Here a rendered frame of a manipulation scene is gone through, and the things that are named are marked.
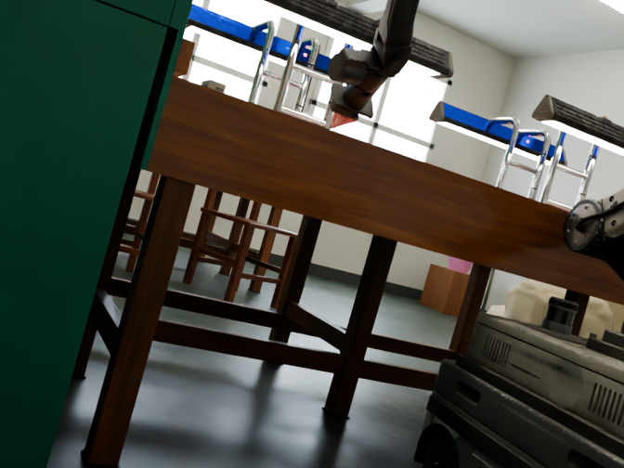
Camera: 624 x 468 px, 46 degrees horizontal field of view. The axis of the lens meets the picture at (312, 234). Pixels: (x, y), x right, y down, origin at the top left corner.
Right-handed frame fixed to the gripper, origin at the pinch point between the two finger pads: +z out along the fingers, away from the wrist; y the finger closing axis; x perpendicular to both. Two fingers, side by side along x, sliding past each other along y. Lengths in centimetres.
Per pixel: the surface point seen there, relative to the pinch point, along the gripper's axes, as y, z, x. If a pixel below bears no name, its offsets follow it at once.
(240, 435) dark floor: -4, 60, 55
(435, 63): -28.6, -7.0, -27.3
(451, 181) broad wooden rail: -24.2, -9.8, 15.5
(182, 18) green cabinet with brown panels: 44.0, -21.0, 9.4
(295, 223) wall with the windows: -221, 435, -311
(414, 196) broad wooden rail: -15.8, -6.3, 20.0
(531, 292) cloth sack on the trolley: -251, 177, -106
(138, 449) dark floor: 25, 46, 66
